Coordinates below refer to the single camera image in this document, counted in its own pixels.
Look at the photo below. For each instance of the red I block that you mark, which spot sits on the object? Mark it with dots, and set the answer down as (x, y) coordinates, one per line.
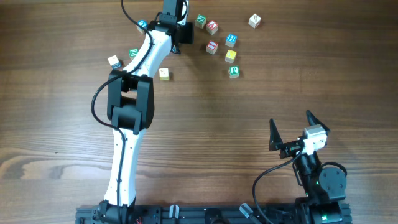
(211, 47)

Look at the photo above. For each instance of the red A block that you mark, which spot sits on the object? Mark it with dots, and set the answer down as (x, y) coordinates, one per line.
(212, 27)

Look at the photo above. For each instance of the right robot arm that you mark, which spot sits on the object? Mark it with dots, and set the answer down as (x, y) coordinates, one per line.
(324, 183)

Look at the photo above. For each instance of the plain block far right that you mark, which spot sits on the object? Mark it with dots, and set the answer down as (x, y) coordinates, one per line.
(254, 20)

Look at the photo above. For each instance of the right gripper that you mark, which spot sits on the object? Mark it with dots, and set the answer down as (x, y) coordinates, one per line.
(288, 148)

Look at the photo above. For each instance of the green Z block upper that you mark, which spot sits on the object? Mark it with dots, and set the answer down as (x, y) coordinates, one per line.
(200, 21)

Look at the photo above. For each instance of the plain block blue P side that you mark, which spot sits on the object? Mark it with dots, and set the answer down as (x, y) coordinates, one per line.
(114, 62)

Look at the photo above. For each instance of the plain block yellow side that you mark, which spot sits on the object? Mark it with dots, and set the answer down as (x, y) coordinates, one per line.
(164, 74)

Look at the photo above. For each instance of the green J block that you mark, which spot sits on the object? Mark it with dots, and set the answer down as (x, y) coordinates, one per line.
(234, 71)

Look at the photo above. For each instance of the yellow top block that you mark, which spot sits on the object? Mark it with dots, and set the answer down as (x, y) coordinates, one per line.
(230, 56)

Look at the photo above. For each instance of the blue 1 block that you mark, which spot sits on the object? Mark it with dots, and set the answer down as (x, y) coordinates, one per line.
(141, 26)

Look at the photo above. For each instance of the green Z block left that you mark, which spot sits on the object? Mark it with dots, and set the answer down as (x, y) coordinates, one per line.
(133, 53)

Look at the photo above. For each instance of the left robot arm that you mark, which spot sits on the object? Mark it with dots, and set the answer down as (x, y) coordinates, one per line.
(130, 106)

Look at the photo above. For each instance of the green z block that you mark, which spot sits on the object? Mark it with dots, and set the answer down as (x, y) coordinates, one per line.
(133, 53)
(200, 21)

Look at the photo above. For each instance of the blue H block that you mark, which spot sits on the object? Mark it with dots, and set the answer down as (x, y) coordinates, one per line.
(231, 40)

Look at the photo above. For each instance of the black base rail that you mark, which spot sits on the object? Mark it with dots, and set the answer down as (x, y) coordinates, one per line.
(276, 213)

